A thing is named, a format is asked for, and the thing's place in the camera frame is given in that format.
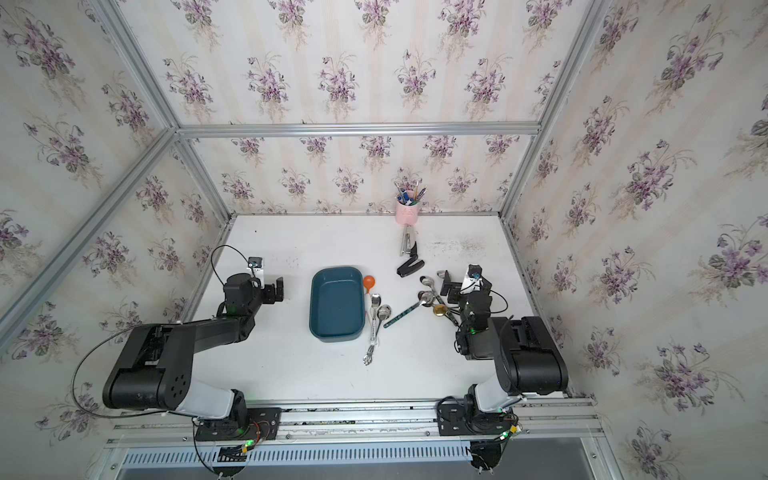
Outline gold spoon green handle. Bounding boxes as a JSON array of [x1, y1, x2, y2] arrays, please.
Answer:
[[432, 304, 460, 328]]

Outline silver spoon teal handle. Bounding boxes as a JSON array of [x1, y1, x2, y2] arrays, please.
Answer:
[[383, 291, 434, 328]]

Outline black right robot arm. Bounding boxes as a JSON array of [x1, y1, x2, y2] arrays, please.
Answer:
[[449, 277, 569, 414]]

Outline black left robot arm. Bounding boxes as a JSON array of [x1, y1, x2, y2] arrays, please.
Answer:
[[102, 273, 284, 427]]

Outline teal plastic storage box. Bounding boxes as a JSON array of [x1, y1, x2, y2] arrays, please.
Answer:
[[309, 266, 365, 343]]

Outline small silver spoon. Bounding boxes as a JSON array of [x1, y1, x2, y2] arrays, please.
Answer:
[[368, 293, 381, 346]]

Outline large silver spoon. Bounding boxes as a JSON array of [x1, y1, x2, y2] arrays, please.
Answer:
[[363, 304, 391, 366]]

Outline orange plastic spoon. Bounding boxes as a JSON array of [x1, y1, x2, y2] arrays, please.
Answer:
[[363, 275, 376, 294]]

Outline black stapler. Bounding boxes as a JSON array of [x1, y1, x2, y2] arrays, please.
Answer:
[[396, 243, 425, 278]]

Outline pink pen holder cup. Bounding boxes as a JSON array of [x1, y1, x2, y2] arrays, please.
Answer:
[[395, 202, 420, 227]]

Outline pens in cup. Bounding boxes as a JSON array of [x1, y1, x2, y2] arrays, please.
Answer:
[[396, 185, 427, 206]]

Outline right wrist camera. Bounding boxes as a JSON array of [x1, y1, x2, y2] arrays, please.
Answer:
[[467, 264, 483, 283]]

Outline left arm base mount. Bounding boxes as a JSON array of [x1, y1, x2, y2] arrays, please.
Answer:
[[194, 407, 283, 442]]

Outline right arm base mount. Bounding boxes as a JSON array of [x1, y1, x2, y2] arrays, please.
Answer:
[[435, 395, 519, 438]]

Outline white slotted cable duct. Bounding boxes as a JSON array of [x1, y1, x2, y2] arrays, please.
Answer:
[[121, 440, 472, 469]]

